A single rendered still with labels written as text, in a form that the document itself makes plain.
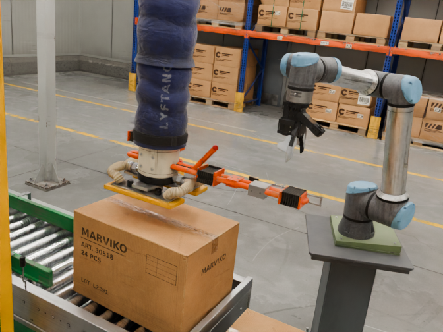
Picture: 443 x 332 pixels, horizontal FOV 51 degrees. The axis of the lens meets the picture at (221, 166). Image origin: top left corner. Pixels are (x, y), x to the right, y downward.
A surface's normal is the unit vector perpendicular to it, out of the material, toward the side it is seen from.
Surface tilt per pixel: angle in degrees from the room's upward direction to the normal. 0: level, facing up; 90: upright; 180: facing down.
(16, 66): 90
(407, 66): 90
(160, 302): 90
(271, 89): 90
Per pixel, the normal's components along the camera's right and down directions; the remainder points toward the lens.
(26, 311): -0.48, 0.22
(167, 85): 0.18, 0.61
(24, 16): 0.88, 0.22
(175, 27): 0.35, 0.04
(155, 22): -0.31, -0.04
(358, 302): -0.13, 0.29
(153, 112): 0.00, 0.01
